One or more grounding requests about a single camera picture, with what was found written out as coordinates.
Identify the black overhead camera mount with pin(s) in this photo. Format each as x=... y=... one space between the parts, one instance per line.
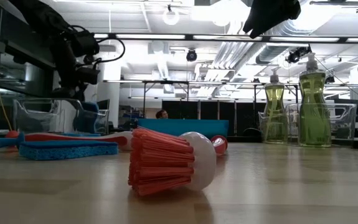
x=295 y=56

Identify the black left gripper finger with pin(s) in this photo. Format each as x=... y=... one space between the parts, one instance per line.
x=62 y=94
x=80 y=93

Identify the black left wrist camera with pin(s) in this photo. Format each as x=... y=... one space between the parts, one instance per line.
x=85 y=43

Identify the black overhead frame bar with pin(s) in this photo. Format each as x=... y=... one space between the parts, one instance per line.
x=111 y=36

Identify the red and white dish brush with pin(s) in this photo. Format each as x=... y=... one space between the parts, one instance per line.
x=116 y=141
x=160 y=161

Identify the small black monitor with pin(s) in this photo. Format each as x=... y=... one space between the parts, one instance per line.
x=103 y=104

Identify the blue plastic bin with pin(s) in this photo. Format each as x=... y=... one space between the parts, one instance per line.
x=181 y=127

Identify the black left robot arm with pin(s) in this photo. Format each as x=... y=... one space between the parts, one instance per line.
x=38 y=15

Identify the black chair backrest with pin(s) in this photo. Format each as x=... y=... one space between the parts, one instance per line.
x=250 y=130

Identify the person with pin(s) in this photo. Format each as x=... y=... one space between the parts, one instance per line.
x=162 y=114

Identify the clear plastic bin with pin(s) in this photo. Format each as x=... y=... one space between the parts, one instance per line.
x=343 y=124
x=35 y=118

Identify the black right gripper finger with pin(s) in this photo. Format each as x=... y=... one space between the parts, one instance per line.
x=256 y=26

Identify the yellow soap pump bottle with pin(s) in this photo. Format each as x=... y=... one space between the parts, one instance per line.
x=274 y=102
x=314 y=109

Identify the black metal table frame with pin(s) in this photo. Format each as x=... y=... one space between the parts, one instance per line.
x=166 y=81

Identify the black ceiling spot camera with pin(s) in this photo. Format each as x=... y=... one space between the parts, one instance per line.
x=191 y=56

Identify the black partition panels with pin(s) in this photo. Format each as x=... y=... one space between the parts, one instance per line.
x=210 y=110

